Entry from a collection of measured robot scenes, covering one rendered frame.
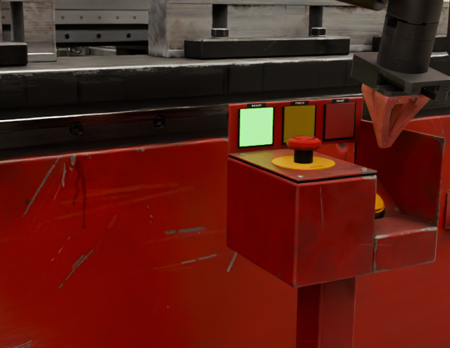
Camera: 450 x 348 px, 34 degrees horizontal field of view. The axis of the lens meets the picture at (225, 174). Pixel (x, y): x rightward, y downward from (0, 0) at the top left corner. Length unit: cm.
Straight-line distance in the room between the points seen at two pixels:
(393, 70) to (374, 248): 20
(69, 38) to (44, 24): 29
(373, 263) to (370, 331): 54
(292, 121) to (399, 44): 18
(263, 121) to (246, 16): 36
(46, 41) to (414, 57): 51
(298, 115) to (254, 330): 42
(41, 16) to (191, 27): 24
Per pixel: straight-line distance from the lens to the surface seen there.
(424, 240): 90
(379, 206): 92
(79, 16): 138
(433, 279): 149
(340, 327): 94
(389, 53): 84
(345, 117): 98
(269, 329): 124
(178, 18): 117
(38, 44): 108
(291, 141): 84
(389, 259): 87
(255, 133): 91
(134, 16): 142
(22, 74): 95
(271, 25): 128
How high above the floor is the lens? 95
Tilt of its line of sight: 13 degrees down
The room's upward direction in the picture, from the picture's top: 1 degrees clockwise
